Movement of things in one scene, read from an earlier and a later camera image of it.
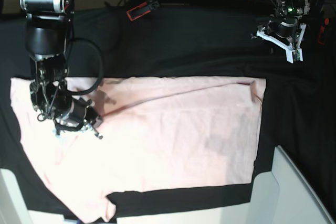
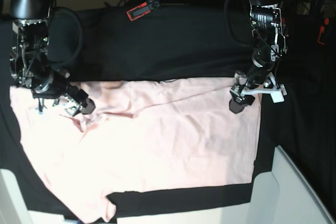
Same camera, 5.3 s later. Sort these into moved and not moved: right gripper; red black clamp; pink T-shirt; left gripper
Moved: left gripper; right gripper
Not moved: pink T-shirt; red black clamp
